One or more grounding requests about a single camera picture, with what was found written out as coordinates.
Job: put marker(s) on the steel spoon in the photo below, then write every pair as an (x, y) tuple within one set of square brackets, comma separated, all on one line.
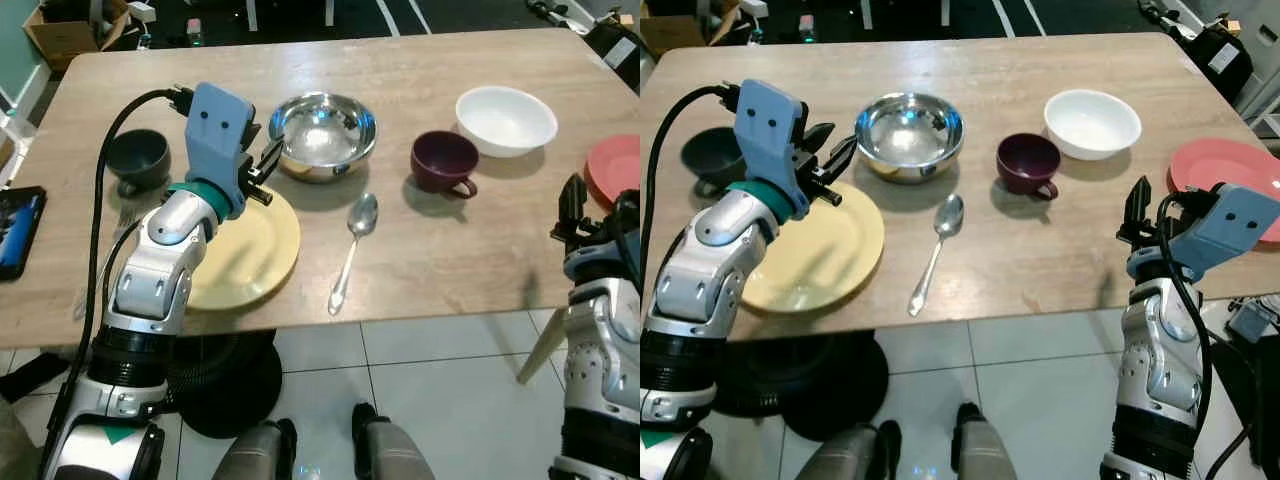
[(948, 216), (362, 215)]

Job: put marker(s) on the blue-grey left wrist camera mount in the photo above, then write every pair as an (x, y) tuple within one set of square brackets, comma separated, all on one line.
[(765, 135), (215, 135)]

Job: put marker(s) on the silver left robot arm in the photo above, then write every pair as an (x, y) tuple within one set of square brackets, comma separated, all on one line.
[(690, 290), (150, 280)]

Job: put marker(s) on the black backpack with white tag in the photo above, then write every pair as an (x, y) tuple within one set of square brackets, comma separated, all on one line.
[(618, 50), (1218, 55)]

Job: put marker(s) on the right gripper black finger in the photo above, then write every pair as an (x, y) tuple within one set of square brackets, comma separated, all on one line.
[(579, 210), (1148, 205), (561, 225), (1130, 228)]

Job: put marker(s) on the shiny steel bowl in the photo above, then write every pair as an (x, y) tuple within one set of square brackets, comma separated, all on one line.
[(910, 135), (322, 135)]

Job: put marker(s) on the grey robot leg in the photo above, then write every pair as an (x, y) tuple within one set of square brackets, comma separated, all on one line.
[(845, 455), (255, 455), (985, 450), (390, 450)]

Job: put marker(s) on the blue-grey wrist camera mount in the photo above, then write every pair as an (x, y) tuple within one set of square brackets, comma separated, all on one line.
[(765, 135), (1225, 230), (215, 135)]

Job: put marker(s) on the pink plate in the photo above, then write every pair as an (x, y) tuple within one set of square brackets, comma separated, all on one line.
[(1215, 170), (615, 168)]

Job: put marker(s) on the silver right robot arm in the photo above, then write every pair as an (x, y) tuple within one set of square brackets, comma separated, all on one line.
[(1150, 350), (600, 340)]

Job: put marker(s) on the grey left robot leg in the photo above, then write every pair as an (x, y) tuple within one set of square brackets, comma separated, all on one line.
[(845, 455), (255, 455)]

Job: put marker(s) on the dark grey cup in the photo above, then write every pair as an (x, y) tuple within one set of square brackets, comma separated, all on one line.
[(712, 155), (137, 158)]

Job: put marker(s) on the brown cardboard box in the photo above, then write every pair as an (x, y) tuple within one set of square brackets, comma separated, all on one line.
[(680, 28), (70, 35)]

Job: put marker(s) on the maroon cup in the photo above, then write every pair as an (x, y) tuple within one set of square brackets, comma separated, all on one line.
[(443, 162), (1027, 163)]

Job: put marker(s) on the yellow plate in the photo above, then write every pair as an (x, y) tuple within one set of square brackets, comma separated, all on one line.
[(250, 250), (825, 255)]

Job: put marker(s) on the black round table base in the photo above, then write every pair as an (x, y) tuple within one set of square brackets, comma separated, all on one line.
[(810, 385), (235, 385)]

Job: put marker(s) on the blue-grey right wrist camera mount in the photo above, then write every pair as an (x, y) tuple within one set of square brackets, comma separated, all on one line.
[(1225, 230)]

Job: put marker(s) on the black phone with lit screen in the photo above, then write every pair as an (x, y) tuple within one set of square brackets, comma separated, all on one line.
[(20, 230)]

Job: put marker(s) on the white bowl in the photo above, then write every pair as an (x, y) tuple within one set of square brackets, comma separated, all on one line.
[(1092, 122), (506, 120)]

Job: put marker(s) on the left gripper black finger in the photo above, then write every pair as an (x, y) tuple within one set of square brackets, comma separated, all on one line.
[(252, 135), (272, 158), (817, 136), (840, 158)]

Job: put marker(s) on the grey right robot leg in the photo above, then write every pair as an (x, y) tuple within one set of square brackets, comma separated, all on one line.
[(390, 450), (985, 450)]

